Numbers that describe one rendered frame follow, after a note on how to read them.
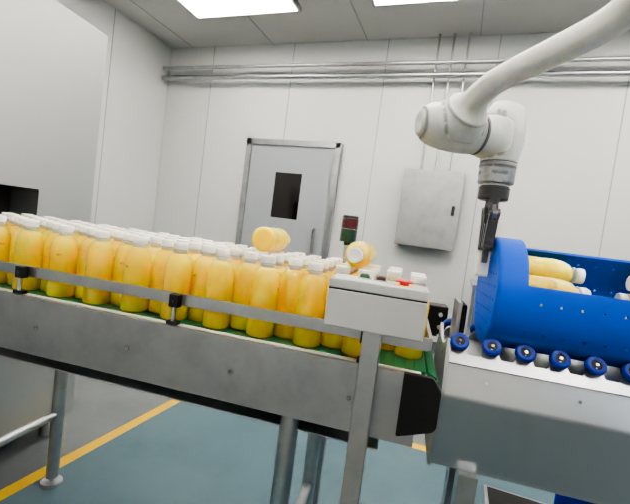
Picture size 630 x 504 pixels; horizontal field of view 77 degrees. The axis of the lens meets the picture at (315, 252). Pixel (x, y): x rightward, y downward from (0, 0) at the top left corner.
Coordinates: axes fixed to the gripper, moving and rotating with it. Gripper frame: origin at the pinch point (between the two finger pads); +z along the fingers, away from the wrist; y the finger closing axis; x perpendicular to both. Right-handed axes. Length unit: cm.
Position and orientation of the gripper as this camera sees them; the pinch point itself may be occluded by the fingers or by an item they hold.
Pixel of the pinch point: (482, 263)
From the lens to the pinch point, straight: 113.3
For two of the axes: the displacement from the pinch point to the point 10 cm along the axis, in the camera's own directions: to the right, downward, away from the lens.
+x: 9.6, 1.4, -2.3
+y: -2.3, 0.3, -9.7
